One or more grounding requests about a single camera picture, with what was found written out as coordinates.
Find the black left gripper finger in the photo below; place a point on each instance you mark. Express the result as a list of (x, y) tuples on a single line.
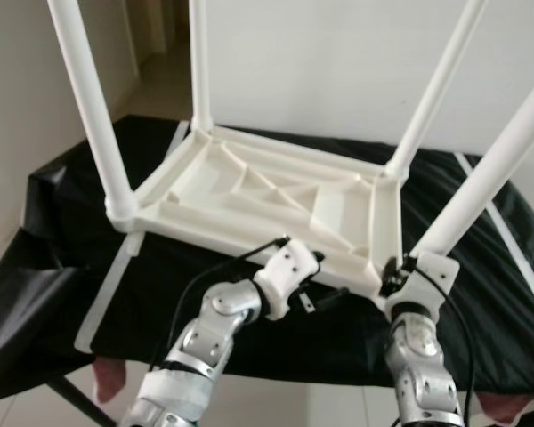
[(333, 296), (319, 258)]

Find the white plastic table top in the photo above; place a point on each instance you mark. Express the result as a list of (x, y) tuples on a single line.
[(249, 187)]

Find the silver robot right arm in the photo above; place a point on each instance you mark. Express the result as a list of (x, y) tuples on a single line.
[(418, 365)]

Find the pink rounded object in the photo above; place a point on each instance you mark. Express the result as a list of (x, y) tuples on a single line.
[(109, 382), (505, 406)]

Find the black table cloth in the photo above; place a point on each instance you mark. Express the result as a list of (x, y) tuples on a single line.
[(53, 285)]

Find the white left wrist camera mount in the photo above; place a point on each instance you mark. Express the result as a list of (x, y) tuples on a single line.
[(289, 267)]

